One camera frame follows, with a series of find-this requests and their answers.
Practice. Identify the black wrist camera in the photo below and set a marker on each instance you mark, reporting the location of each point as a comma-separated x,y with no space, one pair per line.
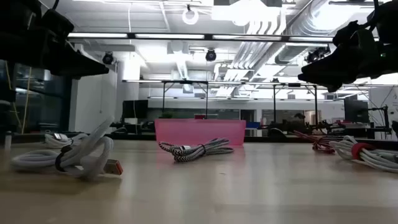
57,23
348,32

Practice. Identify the black metal table frame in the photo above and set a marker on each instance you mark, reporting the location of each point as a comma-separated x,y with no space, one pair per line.
185,93
295,99

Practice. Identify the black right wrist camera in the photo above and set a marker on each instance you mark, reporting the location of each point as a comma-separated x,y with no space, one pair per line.
348,32

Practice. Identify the small white bottle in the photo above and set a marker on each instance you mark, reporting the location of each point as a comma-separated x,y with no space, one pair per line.
7,140

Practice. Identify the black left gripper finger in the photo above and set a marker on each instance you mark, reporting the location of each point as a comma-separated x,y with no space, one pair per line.
84,67

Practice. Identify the black ceiling camera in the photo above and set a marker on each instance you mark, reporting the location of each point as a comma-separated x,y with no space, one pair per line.
108,58
211,55
317,54

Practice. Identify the black overhead light bar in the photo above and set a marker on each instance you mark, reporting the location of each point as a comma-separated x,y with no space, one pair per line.
199,36

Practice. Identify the green potted plant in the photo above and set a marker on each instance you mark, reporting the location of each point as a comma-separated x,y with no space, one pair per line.
168,115

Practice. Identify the black computer monitor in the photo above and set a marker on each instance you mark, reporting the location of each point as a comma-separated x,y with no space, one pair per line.
135,109
356,110

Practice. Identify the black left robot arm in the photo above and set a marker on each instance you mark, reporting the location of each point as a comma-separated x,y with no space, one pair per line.
17,14

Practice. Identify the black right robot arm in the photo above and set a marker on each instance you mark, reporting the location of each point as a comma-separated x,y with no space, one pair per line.
387,21

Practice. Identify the pink translucent plastic bin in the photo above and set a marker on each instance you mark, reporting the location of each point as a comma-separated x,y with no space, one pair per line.
199,130

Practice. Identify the blue box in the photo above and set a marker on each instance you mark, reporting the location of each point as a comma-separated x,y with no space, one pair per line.
253,125

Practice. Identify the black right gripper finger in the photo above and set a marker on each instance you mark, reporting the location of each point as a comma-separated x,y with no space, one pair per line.
323,69
320,81

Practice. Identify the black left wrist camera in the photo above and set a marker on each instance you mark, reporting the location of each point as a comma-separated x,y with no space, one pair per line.
57,23

